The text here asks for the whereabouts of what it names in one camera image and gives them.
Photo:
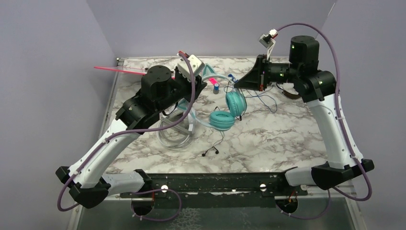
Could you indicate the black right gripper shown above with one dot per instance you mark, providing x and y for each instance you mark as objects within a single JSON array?
[{"x": 255, "y": 79}]

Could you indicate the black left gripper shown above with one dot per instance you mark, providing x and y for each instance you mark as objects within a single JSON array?
[{"x": 177, "y": 74}]

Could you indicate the white grey over-ear headphones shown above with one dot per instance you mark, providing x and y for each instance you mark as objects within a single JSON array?
[{"x": 180, "y": 135}]

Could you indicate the black wired earbuds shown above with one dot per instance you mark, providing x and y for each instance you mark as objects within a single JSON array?
[{"x": 222, "y": 120}]

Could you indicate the teal cat-ear headphones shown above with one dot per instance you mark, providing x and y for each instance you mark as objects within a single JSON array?
[{"x": 223, "y": 81}]

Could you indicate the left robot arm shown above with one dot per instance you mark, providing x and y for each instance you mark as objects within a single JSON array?
[{"x": 86, "y": 180}]

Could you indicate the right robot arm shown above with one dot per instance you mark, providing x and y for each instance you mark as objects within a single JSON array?
[{"x": 317, "y": 89}]

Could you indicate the brown over-ear headphones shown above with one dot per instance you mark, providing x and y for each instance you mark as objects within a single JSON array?
[{"x": 291, "y": 95}]

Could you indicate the pink highlighter marker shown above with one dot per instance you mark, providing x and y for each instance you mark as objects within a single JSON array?
[{"x": 213, "y": 81}]

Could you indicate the blue grey stamp cylinder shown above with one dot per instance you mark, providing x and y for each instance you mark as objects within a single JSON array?
[{"x": 216, "y": 87}]

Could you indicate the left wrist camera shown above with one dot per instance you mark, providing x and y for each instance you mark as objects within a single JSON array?
[{"x": 190, "y": 64}]

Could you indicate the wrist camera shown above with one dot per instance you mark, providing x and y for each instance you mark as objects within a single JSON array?
[
  {"x": 190, "y": 64},
  {"x": 268, "y": 41}
]

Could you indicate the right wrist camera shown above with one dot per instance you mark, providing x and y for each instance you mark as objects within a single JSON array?
[{"x": 268, "y": 41}]

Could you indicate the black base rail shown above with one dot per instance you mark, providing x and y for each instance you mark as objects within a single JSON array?
[{"x": 215, "y": 190}]

